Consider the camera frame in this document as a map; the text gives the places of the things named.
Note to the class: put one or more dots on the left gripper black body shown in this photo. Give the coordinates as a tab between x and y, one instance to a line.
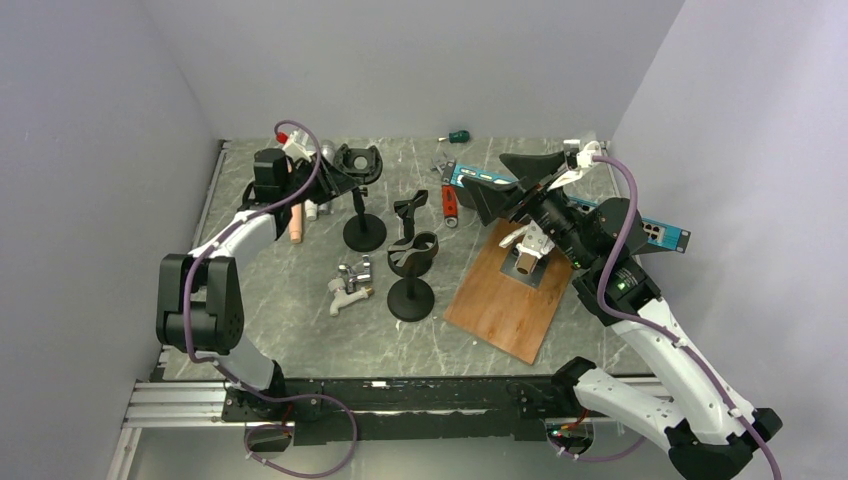
302	174

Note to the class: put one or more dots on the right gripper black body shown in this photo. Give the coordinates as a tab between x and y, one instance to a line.
527	204

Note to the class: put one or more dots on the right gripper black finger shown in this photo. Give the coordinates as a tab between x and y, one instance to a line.
493	201
532	170

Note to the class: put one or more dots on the white microphone with stand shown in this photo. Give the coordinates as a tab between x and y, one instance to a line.
311	210

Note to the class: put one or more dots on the grey handheld microphone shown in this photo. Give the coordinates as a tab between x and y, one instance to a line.
328	149

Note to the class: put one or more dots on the pink microphone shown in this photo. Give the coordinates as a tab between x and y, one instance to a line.
295	226

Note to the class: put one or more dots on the black shock mount stand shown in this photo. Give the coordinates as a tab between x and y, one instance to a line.
364	232

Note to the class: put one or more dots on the black front microphone stand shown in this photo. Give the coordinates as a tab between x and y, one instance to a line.
411	299

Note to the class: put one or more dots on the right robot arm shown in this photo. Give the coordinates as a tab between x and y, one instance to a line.
707	429

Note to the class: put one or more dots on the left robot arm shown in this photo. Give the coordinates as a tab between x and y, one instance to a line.
200	309

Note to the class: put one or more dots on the wooden board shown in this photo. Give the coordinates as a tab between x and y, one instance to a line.
506	302

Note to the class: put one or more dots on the chrome white faucet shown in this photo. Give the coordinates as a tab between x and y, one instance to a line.
351	284

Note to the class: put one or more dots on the metal bracket on board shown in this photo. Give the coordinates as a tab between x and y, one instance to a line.
527	249

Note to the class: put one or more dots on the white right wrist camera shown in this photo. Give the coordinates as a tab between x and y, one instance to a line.
579	160

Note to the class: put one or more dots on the green handled screwdriver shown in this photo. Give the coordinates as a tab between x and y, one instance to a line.
456	137

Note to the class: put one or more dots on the blue network switch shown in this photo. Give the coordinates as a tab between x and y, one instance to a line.
661	237

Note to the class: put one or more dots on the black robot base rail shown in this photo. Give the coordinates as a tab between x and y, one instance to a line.
321	411

